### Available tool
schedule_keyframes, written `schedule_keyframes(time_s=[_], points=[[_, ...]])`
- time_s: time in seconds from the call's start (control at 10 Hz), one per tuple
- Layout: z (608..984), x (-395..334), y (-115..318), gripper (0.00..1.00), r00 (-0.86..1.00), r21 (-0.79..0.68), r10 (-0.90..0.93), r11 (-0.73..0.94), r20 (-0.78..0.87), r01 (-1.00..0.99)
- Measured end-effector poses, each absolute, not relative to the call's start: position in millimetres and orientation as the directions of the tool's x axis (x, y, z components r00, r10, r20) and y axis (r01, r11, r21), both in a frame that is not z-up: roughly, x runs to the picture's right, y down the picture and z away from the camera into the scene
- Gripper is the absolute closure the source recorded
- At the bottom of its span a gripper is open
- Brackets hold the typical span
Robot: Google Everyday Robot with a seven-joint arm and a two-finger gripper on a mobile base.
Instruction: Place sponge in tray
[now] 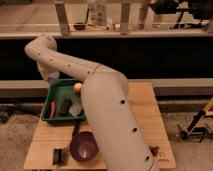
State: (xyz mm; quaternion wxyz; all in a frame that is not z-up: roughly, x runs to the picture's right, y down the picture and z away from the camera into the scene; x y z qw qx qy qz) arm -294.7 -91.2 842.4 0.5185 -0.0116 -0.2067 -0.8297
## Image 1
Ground dark sponge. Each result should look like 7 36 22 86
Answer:
59 99 72 115

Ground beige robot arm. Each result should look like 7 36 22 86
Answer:
25 34 160 171

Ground green plastic tray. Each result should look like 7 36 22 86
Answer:
41 79 86 124

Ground orange ball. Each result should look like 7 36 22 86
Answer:
73 83 82 93

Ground white crumpled cloth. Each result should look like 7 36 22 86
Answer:
68 102 83 117

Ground wooden table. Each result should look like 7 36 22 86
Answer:
23 82 176 171

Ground purple bowl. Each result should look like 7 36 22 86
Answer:
70 131 99 162

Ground small black box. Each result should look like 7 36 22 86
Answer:
53 149 65 165

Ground small brown object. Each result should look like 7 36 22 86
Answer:
150 146 159 156

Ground yellow black cart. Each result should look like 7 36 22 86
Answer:
179 97 213 143

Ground black spatula handle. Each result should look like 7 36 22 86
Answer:
72 121 80 137

